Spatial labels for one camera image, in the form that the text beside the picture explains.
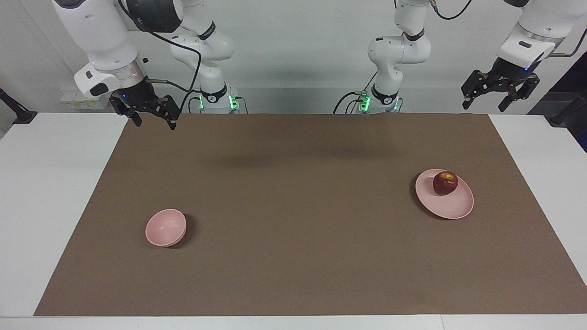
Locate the white wall socket box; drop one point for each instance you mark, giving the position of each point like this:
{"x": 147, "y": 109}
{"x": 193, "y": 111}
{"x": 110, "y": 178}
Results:
{"x": 73, "y": 103}

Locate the pink bowl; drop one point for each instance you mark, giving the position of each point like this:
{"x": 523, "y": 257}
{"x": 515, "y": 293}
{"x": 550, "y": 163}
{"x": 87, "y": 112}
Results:
{"x": 165, "y": 227}

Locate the brown table mat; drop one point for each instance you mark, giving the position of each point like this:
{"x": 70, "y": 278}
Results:
{"x": 293, "y": 229}

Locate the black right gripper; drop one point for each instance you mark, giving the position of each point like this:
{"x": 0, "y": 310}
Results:
{"x": 140, "y": 96}

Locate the black clamp stand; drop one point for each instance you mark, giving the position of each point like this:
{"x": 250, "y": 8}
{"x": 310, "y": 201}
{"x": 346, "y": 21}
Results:
{"x": 568, "y": 112}
{"x": 20, "y": 114}

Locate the pink plate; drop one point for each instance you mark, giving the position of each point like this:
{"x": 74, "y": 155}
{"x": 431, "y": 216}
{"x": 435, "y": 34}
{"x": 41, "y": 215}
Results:
{"x": 451, "y": 207}

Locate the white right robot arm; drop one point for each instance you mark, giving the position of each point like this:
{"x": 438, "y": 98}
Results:
{"x": 91, "y": 27}

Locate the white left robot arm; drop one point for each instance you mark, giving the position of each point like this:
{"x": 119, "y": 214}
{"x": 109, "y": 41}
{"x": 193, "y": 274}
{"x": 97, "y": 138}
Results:
{"x": 399, "y": 50}

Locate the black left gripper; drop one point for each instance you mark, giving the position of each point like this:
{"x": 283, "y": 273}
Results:
{"x": 511, "y": 72}

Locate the red apple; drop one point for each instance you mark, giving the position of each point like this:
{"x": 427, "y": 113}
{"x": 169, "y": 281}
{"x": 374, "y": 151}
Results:
{"x": 445, "y": 184}

